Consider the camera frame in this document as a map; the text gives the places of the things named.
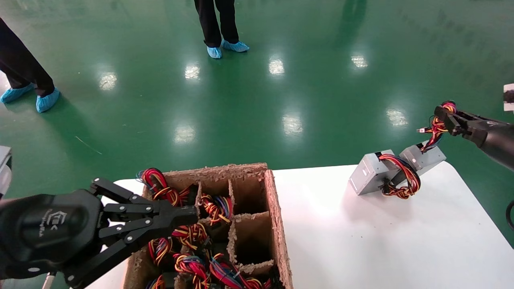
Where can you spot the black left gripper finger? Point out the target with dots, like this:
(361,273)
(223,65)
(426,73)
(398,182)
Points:
(148,230)
(160,206)

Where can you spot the person in black trousers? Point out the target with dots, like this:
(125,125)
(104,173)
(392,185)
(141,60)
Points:
(209,20)
(20,60)

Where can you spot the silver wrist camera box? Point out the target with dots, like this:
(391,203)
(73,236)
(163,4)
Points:
(509,90)
(5,172)

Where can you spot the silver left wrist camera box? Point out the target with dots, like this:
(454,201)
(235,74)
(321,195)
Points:
(5,172)

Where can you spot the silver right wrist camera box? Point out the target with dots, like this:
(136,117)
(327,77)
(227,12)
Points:
(509,90)

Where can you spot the brown cardboard divider box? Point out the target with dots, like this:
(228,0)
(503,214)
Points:
(277,224)

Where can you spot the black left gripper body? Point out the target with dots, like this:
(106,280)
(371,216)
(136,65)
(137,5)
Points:
(48,233)

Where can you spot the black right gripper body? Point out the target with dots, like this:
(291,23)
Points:
(500,140)

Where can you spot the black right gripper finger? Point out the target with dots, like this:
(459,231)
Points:
(461,130)
(461,117)

